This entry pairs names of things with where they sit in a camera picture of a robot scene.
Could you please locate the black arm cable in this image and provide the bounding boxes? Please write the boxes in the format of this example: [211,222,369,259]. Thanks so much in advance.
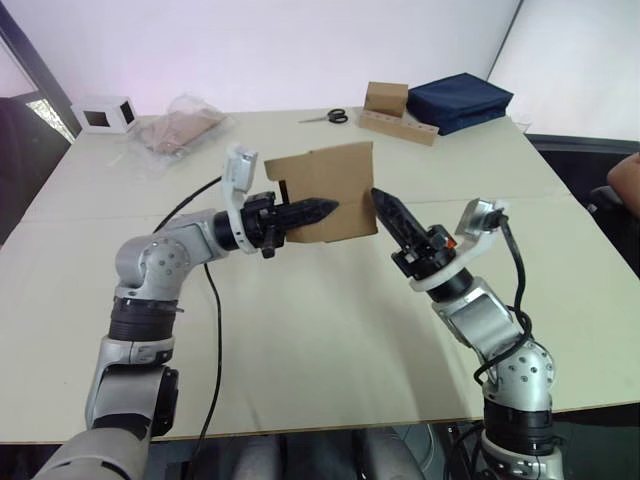
[473,212,534,386]
[152,174,224,451]

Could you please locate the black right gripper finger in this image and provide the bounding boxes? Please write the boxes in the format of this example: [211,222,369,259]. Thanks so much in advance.
[373,188,432,248]
[371,188,414,250]

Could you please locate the small cardboard box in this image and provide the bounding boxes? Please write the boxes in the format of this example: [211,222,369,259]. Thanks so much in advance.
[363,82,410,119]
[263,141,379,245]

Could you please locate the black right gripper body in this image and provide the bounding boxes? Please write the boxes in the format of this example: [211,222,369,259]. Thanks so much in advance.
[391,225,459,281]

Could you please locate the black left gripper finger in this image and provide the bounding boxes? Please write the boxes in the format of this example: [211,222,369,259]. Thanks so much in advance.
[284,196,342,232]

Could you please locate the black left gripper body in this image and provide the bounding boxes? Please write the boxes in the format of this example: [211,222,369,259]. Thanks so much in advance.
[242,190,292,259]

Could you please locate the black chair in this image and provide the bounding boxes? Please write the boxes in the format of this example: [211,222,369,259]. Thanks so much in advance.
[529,133,640,281]

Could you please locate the cardboard strip with holes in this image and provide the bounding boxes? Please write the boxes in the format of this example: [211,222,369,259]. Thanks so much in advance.
[357,107,440,148]

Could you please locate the clear plastic bag brown contents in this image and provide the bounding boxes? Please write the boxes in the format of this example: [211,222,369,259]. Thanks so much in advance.
[119,92,231,169]

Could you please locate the navy blue fabric case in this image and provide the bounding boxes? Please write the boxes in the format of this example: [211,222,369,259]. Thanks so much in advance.
[405,73,515,136]

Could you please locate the small closed cardboard box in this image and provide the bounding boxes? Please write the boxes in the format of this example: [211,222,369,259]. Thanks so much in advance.
[363,82,410,119]

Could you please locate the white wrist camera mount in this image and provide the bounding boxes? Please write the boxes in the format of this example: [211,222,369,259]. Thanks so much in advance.
[409,198,510,292]
[219,143,262,254]

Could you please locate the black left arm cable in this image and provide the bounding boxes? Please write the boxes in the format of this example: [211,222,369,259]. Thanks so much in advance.
[152,174,224,451]

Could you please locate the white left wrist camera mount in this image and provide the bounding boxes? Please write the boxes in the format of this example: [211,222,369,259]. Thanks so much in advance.
[219,143,262,254]

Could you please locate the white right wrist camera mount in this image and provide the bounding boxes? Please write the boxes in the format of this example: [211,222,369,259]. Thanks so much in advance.
[409,198,510,292]

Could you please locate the white box with black windows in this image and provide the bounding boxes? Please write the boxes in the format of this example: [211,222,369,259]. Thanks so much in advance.
[71,94,139,135]

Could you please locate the grey rounded shape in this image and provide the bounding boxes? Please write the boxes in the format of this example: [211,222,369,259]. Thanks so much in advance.
[357,427,432,480]

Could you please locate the black handled scissors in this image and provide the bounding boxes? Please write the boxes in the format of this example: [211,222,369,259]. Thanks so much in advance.
[298,108,350,125]

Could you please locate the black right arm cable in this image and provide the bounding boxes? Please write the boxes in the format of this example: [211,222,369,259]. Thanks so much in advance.
[473,212,534,386]

